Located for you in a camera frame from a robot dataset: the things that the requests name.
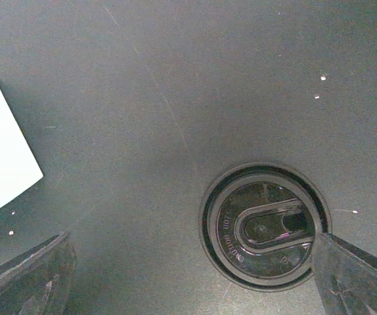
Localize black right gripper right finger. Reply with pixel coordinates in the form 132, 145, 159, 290
312, 233, 377, 314

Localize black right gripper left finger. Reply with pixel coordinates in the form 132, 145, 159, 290
0, 232, 77, 314

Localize black cup lid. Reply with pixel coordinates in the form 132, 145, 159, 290
199, 161, 332, 292

